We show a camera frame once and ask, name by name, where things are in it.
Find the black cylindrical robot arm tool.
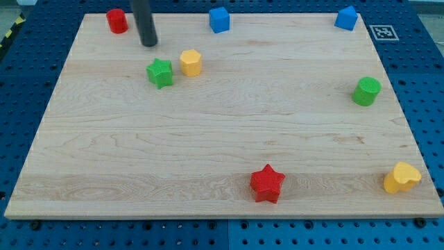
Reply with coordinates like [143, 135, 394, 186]
[129, 0, 157, 47]

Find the blue cube block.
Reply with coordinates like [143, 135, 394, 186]
[209, 7, 230, 33]

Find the light wooden board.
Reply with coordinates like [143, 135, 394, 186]
[5, 13, 443, 220]

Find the red star block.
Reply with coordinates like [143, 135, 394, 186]
[250, 164, 286, 203]

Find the yellow hexagon block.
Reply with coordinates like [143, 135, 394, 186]
[180, 49, 202, 76]

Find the green star block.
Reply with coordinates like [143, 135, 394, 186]
[146, 58, 173, 89]

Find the red cylinder block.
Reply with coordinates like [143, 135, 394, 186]
[106, 8, 128, 34]

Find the green cylinder block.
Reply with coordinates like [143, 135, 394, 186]
[352, 76, 382, 106]

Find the blue pentagon block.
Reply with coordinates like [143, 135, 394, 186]
[334, 6, 358, 31]

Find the black white fiducial marker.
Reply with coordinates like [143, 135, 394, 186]
[369, 24, 399, 41]

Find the yellow heart block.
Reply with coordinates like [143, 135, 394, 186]
[383, 162, 422, 194]

